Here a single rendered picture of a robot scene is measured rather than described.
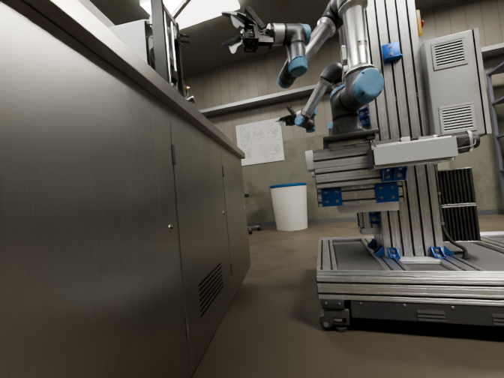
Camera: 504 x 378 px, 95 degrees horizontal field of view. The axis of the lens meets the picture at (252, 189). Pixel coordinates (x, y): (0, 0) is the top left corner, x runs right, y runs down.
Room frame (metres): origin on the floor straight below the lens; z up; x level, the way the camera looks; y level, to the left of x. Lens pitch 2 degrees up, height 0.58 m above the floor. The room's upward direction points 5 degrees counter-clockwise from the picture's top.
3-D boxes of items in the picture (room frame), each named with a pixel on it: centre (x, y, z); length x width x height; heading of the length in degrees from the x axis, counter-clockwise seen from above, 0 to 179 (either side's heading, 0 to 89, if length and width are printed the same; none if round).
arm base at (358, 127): (1.08, -0.47, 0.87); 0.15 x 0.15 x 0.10
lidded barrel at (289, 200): (3.92, -0.61, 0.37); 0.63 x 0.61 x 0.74; 73
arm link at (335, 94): (1.07, -0.47, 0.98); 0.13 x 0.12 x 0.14; 9
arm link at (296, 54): (0.93, -0.23, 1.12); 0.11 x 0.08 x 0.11; 9
